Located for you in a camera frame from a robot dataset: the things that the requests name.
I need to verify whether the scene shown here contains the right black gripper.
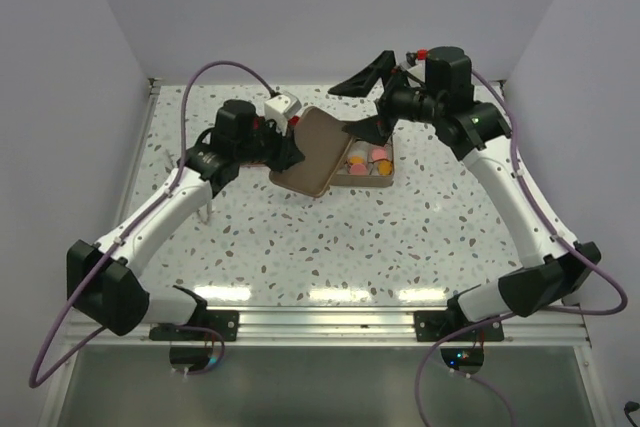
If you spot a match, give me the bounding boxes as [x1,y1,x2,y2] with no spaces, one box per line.
[330,51,445,146]

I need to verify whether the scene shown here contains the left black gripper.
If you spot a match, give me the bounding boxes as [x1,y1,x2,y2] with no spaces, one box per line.
[235,116,304,173]

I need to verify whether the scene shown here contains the square tin lid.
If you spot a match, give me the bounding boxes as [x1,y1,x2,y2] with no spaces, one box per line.
[269,107,353,198]

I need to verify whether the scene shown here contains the pink round cookie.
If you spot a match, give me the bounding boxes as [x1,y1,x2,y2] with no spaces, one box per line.
[349,163,368,176]
[371,148,388,161]

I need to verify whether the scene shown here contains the square cookie tin box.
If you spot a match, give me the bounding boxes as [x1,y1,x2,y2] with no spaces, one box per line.
[330,137,395,189]

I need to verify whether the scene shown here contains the metal tongs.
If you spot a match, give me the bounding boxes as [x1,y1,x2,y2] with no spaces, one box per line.
[163,149,214,226]

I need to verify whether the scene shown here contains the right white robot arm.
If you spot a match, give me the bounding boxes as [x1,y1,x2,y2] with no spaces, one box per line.
[328,46,601,340]

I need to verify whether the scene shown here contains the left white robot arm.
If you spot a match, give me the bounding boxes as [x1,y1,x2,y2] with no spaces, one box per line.
[67,94,304,340]

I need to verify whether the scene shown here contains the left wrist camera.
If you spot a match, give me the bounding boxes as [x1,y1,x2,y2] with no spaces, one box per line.
[263,92,302,134]

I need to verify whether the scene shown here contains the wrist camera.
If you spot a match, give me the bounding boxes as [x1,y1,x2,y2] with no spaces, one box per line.
[400,49,428,83]
[263,92,302,134]

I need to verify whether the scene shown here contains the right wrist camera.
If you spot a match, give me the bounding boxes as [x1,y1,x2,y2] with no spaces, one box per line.
[400,49,428,83]

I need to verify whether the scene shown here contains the aluminium front rail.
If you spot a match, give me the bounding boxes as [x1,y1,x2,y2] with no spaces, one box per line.
[64,305,591,346]

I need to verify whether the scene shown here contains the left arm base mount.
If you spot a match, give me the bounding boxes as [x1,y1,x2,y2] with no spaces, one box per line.
[149,285,240,342]

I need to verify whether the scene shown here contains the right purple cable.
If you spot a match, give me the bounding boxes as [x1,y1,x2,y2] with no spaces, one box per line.
[414,69,629,427]

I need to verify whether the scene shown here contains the purple cable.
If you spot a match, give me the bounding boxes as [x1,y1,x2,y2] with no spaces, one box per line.
[28,60,276,389]
[414,69,629,427]

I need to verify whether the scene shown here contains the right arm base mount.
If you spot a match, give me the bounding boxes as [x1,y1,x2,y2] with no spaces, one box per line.
[413,306,505,342]

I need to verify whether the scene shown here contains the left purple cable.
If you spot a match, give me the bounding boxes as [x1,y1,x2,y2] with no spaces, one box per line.
[28,60,276,389]

